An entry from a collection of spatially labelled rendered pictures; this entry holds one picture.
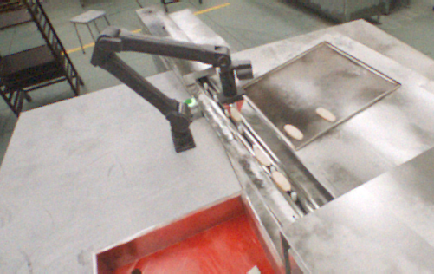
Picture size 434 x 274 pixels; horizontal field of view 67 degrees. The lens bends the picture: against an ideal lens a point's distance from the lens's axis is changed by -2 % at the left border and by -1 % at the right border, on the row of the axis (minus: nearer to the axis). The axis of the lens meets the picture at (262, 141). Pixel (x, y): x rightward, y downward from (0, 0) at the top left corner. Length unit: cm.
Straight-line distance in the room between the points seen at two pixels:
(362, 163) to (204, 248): 57
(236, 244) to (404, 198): 64
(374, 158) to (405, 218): 64
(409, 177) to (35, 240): 120
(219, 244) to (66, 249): 51
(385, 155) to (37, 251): 118
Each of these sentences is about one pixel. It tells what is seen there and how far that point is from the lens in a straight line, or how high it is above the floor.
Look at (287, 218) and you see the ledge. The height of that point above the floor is 86.
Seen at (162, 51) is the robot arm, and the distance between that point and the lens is 120.
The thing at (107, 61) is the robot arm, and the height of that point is 124.
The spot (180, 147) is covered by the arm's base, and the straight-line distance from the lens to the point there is 141.
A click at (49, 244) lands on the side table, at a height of 82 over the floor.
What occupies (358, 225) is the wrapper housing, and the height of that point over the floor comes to 130.
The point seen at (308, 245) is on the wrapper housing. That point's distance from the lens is 47.
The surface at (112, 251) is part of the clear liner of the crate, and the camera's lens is 107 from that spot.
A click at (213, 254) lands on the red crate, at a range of 105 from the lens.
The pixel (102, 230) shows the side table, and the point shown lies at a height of 82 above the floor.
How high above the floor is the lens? 171
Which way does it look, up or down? 41 degrees down
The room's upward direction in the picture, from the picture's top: 9 degrees counter-clockwise
